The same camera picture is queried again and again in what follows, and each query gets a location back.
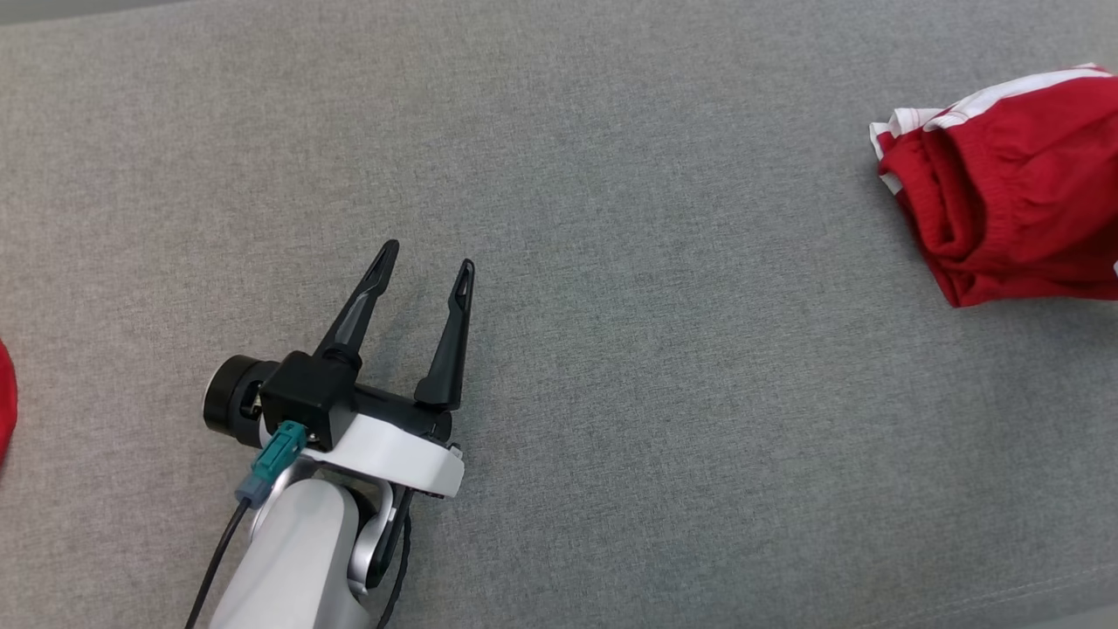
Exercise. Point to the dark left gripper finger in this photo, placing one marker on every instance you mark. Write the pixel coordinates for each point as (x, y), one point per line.
(450, 358)
(362, 301)

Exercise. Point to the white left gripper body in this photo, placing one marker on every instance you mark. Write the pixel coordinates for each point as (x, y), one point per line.
(393, 445)

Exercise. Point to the red Bulls 23 jersey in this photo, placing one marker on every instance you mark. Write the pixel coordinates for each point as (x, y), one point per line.
(5, 402)

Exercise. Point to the red shorts with white trim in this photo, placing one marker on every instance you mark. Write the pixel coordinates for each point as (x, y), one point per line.
(1022, 192)

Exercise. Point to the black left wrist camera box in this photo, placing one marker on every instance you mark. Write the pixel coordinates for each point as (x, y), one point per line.
(306, 397)

